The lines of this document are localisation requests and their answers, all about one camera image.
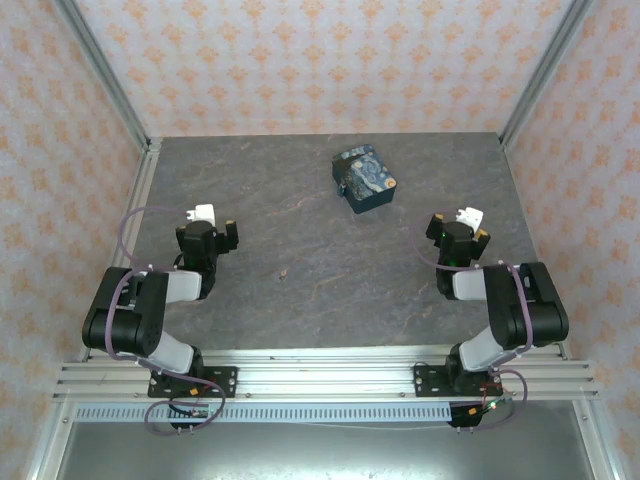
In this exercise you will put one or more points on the blue starry print box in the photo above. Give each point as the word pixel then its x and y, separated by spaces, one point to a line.
pixel 367 182

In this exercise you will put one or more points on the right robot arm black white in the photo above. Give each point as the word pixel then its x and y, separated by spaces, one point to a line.
pixel 510 305

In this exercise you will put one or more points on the grey metal lower shelf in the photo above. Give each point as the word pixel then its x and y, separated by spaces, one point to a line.
pixel 325 452

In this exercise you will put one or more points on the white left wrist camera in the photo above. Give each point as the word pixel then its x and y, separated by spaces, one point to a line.
pixel 202 212

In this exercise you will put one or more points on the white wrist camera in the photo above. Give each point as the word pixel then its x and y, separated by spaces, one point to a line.
pixel 202 212
pixel 471 216

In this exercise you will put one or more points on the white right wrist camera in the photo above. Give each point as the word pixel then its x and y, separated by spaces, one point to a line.
pixel 471 216

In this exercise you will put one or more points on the aluminium side rail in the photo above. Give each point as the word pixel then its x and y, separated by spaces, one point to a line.
pixel 142 195

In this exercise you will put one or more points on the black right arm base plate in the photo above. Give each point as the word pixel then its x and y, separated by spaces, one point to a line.
pixel 425 382

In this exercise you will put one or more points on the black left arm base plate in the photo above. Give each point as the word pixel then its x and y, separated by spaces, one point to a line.
pixel 225 382

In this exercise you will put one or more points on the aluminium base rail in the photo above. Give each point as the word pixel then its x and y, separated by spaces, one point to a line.
pixel 325 375

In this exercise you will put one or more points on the aluminium frame post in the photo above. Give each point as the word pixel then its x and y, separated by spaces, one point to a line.
pixel 102 70
pixel 545 70

